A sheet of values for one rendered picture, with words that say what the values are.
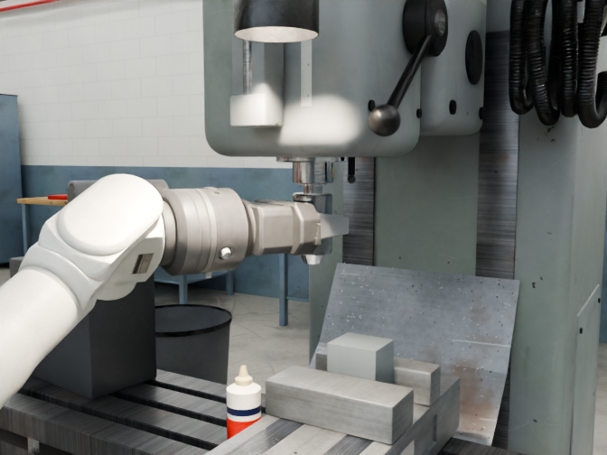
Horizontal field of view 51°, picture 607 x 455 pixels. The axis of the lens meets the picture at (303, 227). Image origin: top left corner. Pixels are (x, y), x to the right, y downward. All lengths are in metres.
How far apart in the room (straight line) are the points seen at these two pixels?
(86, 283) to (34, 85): 7.63
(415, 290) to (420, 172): 0.20
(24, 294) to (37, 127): 7.59
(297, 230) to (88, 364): 0.44
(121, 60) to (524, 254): 6.32
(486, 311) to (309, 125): 0.51
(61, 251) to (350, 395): 0.31
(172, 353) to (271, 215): 1.96
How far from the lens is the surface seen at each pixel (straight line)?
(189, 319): 3.01
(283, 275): 4.89
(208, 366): 2.66
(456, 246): 1.07
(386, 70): 0.68
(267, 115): 0.63
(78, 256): 0.55
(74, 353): 1.01
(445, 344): 1.04
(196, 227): 0.62
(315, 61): 0.64
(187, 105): 6.44
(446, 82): 0.80
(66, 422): 0.94
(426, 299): 1.07
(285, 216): 0.67
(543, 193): 1.03
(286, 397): 0.70
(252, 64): 0.63
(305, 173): 0.72
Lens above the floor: 1.31
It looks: 6 degrees down
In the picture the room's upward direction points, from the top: straight up
